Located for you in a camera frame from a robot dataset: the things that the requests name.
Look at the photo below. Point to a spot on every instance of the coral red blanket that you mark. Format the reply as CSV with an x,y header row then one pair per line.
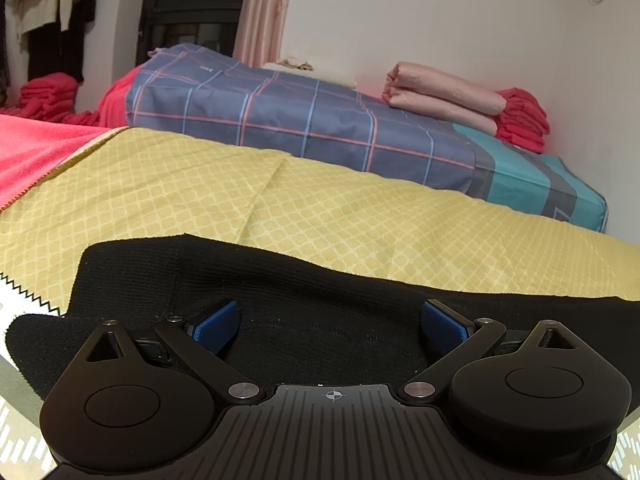
x,y
40,155

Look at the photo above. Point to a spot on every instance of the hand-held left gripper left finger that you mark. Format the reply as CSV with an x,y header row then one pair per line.
x,y
216,327

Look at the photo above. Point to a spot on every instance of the stack of red folded blankets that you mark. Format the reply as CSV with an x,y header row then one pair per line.
x,y
522,120

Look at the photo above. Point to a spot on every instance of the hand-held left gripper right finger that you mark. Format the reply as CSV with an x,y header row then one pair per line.
x,y
442,327

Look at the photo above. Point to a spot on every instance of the hanging clothes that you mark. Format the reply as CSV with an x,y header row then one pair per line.
x,y
45,20

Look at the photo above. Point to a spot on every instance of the pink curtain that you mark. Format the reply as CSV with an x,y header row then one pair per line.
x,y
262,10

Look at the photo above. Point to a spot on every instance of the beige sheet with white dashes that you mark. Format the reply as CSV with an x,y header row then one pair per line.
x,y
20,430

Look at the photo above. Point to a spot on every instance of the pink pillow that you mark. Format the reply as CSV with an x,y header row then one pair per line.
x,y
440,112

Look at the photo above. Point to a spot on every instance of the dark window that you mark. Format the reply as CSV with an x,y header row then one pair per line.
x,y
195,5

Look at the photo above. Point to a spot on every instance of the pile of red folded towels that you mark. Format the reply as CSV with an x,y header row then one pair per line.
x,y
47,97

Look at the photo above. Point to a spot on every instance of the folded pink blanket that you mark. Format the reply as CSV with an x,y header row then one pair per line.
x,y
445,87

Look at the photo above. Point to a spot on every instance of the black knit pants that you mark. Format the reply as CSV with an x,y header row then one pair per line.
x,y
310,285

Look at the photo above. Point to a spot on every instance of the yellow quilted blanket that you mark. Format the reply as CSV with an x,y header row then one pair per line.
x,y
300,210

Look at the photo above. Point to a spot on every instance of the folded blue plaid quilt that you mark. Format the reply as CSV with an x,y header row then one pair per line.
x,y
300,110

